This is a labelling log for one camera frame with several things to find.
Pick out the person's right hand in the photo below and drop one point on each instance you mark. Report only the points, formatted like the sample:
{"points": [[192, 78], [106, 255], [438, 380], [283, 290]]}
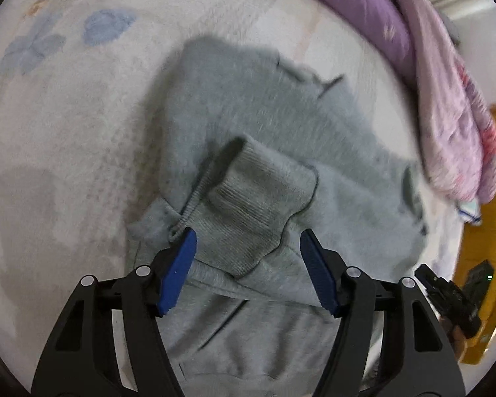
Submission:
{"points": [[459, 344]]}

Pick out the teal striped pillow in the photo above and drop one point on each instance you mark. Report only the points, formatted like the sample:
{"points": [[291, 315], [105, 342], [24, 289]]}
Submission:
{"points": [[470, 211]]}

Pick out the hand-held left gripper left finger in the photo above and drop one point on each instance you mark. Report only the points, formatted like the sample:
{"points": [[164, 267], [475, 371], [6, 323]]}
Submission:
{"points": [[177, 273]]}

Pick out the white floral bed blanket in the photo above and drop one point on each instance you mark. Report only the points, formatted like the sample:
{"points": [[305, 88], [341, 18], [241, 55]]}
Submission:
{"points": [[86, 132]]}

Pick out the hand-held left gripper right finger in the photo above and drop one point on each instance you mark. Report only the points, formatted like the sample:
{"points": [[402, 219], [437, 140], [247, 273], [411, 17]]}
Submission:
{"points": [[319, 275]]}

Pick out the grey hoodie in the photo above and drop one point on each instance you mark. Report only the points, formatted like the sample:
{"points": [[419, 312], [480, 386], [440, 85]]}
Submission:
{"points": [[272, 132]]}

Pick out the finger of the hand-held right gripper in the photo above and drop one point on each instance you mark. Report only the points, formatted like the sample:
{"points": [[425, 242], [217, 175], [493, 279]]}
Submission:
{"points": [[426, 278]]}

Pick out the purple floral quilt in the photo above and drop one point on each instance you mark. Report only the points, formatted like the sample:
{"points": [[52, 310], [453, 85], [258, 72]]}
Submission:
{"points": [[355, 0]]}

